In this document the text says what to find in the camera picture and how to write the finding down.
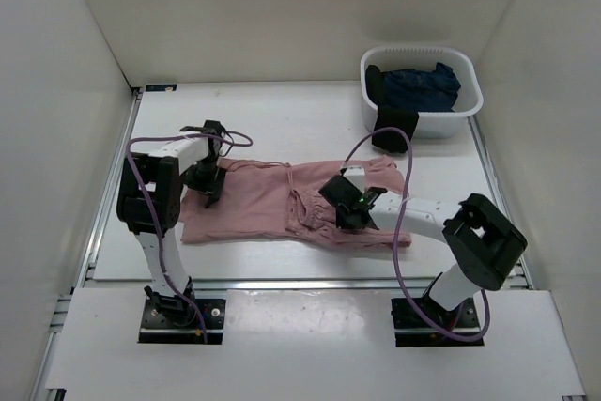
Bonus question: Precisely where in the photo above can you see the pink trousers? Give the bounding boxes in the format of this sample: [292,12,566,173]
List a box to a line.
[179,159,393,250]

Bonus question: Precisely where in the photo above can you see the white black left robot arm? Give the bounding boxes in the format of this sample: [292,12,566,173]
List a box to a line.
[116,120,227,329]

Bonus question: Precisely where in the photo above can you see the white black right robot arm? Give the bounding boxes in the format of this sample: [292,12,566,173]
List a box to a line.
[319,175,528,326]

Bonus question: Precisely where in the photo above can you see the black garment over basin edge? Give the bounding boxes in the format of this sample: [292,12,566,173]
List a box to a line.
[365,64,420,156]

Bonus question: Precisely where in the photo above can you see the dark blue garment in basin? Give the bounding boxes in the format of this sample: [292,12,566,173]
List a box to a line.
[383,62,461,113]

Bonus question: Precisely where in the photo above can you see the white plastic basin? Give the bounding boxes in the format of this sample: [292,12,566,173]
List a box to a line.
[360,45,484,139]

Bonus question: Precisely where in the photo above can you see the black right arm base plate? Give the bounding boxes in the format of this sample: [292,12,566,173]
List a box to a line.
[389,295,485,349]

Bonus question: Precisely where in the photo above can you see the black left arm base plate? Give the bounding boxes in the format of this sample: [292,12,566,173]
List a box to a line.
[138,298,226,346]

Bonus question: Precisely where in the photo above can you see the aluminium table frame rail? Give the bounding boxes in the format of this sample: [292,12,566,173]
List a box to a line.
[34,83,586,400]

